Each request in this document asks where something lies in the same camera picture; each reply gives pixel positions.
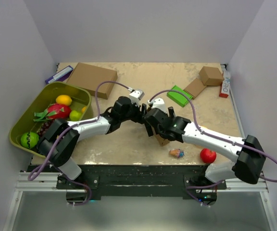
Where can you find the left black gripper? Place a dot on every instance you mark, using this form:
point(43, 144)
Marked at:
point(139, 118)

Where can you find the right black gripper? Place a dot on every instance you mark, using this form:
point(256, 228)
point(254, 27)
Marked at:
point(171, 112)

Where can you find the brown cardboard box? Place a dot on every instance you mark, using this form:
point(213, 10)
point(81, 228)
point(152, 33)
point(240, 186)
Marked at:
point(161, 141)

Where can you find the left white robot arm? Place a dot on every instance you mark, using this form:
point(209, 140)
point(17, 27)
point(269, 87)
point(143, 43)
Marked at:
point(59, 141)

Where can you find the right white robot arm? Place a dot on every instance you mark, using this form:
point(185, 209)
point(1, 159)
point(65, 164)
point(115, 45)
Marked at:
point(245, 161)

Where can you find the green flat box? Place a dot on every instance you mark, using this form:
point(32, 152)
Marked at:
point(177, 97)

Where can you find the flat small cardboard box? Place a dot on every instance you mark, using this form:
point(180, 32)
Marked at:
point(195, 88)

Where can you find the small cardboard cube box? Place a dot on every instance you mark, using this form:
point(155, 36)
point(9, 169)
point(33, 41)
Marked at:
point(211, 76)

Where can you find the red white box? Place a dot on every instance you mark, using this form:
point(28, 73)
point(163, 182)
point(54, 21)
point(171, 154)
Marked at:
point(225, 85)

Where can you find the large flat cardboard box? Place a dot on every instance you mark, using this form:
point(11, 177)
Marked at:
point(88, 77)

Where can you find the purple white box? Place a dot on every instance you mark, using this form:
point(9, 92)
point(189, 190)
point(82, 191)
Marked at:
point(60, 76)

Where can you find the small colourful toy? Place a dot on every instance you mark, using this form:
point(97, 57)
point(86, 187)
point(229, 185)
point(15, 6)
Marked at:
point(177, 153)

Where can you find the red apple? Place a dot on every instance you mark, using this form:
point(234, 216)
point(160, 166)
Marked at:
point(208, 156)

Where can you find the olive green plastic bin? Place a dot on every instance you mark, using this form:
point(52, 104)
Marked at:
point(47, 96)

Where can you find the green pear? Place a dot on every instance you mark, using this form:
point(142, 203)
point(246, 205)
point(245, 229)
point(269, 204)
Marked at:
point(75, 115)

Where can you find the yellow lemon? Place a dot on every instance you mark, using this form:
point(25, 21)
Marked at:
point(64, 99)

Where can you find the red dragon fruit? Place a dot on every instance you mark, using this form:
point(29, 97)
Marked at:
point(54, 111)

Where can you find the dark purple grapes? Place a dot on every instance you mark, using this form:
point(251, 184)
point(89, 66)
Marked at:
point(44, 127)

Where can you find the green round fruit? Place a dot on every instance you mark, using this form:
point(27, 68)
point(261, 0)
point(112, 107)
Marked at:
point(29, 140)

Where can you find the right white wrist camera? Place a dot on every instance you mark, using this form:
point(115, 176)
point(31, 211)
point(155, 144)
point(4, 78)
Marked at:
point(157, 103)

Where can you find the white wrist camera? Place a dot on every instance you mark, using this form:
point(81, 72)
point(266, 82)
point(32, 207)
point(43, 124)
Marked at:
point(157, 103)
point(135, 96)

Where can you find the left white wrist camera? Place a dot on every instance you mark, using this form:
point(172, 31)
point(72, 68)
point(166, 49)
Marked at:
point(135, 96)

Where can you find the black base frame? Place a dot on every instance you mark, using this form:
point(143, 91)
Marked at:
point(97, 181)

